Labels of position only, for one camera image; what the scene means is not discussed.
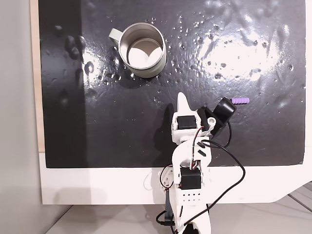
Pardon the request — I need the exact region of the purple ribbed pen grip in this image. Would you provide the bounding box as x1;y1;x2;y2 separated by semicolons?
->
231;97;251;105

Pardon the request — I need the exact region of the black glossy mat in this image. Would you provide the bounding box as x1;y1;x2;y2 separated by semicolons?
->
38;0;307;169

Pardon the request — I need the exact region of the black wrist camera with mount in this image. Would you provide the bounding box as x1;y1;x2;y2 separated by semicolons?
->
196;97;237;138

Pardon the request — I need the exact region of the pale green steel mug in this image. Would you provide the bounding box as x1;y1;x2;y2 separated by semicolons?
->
108;22;168;79

